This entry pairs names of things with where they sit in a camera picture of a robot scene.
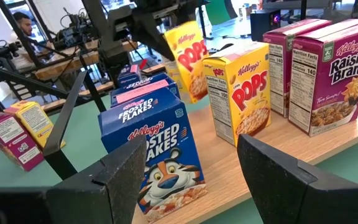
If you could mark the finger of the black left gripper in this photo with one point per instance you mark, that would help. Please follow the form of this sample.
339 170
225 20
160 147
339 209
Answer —
157 34

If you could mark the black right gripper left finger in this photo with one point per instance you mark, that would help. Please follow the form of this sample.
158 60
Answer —
117 186

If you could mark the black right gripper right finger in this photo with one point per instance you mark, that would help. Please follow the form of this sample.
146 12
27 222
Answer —
284 193

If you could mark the yellow Corn Pops cereal box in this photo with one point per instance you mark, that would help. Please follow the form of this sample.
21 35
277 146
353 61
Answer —
244 93
188 56
33 121

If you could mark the blue Frosted Flakes cereal box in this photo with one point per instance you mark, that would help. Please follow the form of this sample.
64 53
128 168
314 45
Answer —
129 74
166 140
141 90

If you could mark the magenta Raisin Bran cereal box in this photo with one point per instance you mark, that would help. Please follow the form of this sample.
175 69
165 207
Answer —
278 68
11 140
337 77

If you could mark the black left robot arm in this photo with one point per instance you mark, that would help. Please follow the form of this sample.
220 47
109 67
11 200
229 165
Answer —
113 59

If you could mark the black computer with purple light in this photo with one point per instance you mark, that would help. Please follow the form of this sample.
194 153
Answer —
264 25

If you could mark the person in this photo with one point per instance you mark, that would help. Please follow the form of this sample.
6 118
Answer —
26 26

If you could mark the black table frame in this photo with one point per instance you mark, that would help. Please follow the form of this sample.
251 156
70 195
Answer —
26 79

